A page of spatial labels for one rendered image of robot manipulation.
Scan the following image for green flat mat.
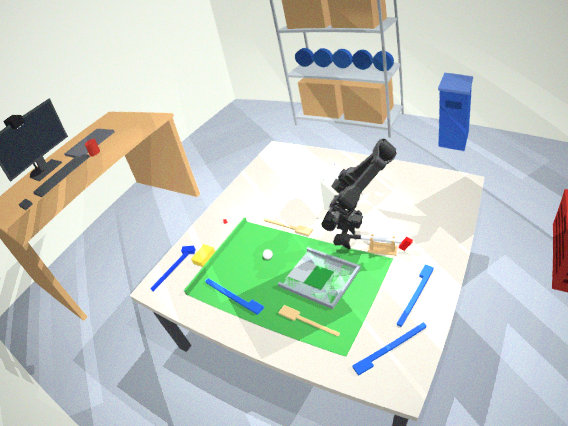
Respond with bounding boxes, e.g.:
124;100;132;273
187;222;393;356

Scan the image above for red putter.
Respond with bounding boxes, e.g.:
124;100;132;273
349;234;413;251

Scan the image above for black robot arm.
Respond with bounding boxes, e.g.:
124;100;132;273
321;138;397;232

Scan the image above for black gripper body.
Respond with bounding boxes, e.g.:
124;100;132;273
332;216;350;246

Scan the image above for blue golf putter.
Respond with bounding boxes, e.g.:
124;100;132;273
397;264;434;327
150;246;196;292
205;278;265;315
352;323;426;376

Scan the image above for yellow block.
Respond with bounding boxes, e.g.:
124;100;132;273
191;244;215;267

